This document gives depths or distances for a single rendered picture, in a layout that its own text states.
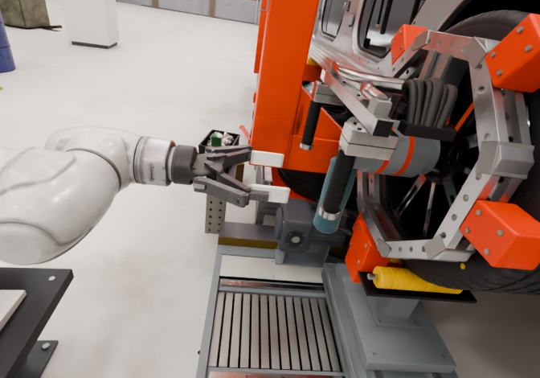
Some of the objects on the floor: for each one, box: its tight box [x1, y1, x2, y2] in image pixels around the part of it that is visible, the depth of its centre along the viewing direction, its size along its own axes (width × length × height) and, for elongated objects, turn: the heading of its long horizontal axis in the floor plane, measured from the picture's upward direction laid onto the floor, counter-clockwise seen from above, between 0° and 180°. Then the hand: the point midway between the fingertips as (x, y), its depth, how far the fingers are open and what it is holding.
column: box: [205, 194, 227, 234], centre depth 153 cm, size 10×10×42 cm
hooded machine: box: [56, 0, 120, 49], centre depth 515 cm, size 77×71×150 cm
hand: (279, 175), depth 57 cm, fingers open, 13 cm apart
